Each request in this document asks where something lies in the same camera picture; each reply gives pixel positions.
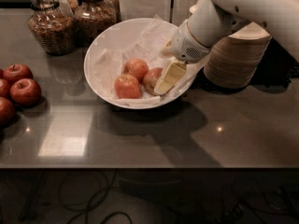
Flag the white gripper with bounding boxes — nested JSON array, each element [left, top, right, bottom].
[[154, 20, 210, 95]]

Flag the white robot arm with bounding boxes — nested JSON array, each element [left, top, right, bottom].
[[154, 0, 299, 95]]

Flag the white bowl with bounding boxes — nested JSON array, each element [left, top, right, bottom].
[[83, 18, 198, 110]]

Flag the red apple middle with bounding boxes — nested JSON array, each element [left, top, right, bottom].
[[10, 78, 41, 106]]

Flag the red apple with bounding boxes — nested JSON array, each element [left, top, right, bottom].
[[10, 78, 41, 106], [0, 97, 16, 126], [3, 63, 34, 84]]

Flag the red apple top left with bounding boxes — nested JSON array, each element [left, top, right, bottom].
[[3, 63, 34, 84]]

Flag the red apple left edge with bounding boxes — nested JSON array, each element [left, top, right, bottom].
[[0, 78, 11, 99]]

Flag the red apple bottom left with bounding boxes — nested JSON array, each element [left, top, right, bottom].
[[0, 97, 16, 126]]

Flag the white paper liner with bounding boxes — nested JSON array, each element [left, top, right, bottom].
[[91, 14, 209, 107]]

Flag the front stack paper bowls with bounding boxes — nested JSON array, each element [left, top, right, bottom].
[[204, 22, 271, 90]]

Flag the white napkin dispenser left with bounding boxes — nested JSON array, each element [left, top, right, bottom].
[[120, 0, 171, 21]]

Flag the middle glass cereal jar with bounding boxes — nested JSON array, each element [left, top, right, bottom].
[[75, 0, 117, 43]]

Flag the glass cereal jar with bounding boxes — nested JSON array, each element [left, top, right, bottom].
[[28, 0, 76, 55], [75, 0, 117, 43]]

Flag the left glass cereal jar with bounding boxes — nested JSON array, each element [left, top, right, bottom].
[[28, 0, 76, 55]]

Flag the black cable on floor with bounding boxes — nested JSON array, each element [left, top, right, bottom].
[[57, 169, 135, 224]]

